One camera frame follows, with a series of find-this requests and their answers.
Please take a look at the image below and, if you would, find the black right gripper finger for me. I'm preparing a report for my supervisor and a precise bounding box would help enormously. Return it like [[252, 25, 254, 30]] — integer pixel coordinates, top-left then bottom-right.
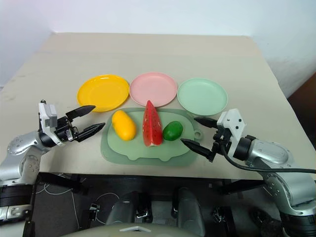
[[194, 117, 219, 129], [180, 138, 216, 163]]

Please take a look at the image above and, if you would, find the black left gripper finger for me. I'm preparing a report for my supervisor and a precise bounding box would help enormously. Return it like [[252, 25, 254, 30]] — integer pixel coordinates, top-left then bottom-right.
[[74, 122, 106, 143], [65, 105, 96, 123]]

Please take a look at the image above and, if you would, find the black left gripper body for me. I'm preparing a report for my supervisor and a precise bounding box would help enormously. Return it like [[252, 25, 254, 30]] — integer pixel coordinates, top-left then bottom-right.
[[54, 116, 80, 143]]

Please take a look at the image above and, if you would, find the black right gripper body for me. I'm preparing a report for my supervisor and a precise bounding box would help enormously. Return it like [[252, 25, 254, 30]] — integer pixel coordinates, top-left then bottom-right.
[[211, 127, 234, 157]]

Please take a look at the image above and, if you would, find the green plate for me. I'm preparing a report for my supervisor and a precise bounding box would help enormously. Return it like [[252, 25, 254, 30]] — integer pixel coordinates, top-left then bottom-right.
[[177, 78, 229, 117]]

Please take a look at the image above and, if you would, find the yellow plate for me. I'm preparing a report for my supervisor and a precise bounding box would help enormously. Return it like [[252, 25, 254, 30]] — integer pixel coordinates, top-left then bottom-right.
[[77, 74, 130, 113]]

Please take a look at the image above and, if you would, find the pink plate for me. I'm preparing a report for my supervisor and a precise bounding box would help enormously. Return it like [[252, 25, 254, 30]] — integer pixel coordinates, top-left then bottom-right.
[[129, 72, 178, 108]]

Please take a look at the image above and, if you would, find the green lime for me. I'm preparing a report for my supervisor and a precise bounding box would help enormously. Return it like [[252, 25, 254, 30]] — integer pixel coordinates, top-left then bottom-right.
[[162, 120, 184, 142]]

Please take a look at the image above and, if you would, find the yellow mango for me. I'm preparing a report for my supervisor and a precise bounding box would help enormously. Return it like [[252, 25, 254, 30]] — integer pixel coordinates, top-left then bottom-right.
[[112, 110, 137, 142]]

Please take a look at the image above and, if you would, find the green silicone mat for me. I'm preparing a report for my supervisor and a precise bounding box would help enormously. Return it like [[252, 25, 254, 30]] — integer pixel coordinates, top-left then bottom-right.
[[100, 107, 203, 166]]

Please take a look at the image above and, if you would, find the red watermelon slice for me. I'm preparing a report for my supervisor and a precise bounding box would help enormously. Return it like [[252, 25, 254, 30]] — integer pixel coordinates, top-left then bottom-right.
[[142, 100, 163, 148]]

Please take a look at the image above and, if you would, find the grey robot right leg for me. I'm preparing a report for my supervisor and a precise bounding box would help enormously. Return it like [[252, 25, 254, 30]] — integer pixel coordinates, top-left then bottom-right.
[[174, 187, 206, 237]]

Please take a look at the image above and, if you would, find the grey robot leg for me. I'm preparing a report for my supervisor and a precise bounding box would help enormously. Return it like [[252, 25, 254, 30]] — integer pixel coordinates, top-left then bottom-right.
[[105, 198, 140, 226], [174, 187, 206, 237]]

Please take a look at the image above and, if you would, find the grey robot left leg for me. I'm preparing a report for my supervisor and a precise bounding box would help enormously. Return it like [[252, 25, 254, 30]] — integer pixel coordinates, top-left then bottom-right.
[[105, 198, 140, 226]]

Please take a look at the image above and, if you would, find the grey robot torso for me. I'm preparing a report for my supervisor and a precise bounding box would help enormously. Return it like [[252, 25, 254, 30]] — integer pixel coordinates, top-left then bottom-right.
[[61, 221, 191, 237]]

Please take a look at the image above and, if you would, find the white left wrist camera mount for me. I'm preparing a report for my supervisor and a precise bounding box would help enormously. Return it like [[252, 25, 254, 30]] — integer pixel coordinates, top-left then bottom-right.
[[38, 99, 65, 147]]

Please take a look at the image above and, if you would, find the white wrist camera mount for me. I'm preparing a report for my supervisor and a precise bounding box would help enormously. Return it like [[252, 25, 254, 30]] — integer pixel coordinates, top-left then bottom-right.
[[38, 99, 65, 147], [216, 108, 247, 158]]

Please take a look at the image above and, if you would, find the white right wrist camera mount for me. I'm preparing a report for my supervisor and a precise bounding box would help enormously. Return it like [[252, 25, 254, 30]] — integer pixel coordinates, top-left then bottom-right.
[[216, 108, 247, 158]]

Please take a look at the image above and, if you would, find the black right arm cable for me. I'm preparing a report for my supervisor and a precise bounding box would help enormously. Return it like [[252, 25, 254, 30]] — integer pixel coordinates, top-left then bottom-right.
[[221, 144, 316, 174]]

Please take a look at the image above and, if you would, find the white cable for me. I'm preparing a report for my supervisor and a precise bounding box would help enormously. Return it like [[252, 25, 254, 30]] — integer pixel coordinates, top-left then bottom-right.
[[35, 181, 124, 229]]

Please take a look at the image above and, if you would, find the black table frame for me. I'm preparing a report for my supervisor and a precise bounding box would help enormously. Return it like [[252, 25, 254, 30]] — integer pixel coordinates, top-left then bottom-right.
[[22, 172, 266, 237]]

